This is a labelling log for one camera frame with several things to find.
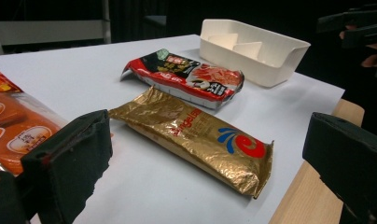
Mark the gold foil packet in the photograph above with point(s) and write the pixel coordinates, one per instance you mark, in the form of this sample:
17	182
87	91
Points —
192	137

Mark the white plastic bin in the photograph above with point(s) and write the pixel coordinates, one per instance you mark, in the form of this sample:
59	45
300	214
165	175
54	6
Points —
270	62

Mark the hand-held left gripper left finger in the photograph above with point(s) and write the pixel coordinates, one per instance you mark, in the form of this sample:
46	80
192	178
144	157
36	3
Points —
68	161

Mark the white desk frame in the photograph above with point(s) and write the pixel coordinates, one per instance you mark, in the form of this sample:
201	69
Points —
53	31

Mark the white table mat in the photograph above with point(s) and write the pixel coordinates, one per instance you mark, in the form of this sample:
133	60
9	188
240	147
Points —
146	193

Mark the wooden table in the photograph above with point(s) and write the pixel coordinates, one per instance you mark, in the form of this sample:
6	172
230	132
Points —
304	202

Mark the orange snack packet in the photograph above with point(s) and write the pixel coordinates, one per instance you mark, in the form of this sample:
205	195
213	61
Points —
18	130

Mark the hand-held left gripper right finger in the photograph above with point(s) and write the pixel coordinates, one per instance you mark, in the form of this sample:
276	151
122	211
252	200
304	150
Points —
351	158

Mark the red and black snack packet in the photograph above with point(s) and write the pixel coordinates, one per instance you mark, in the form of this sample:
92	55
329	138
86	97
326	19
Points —
189	77

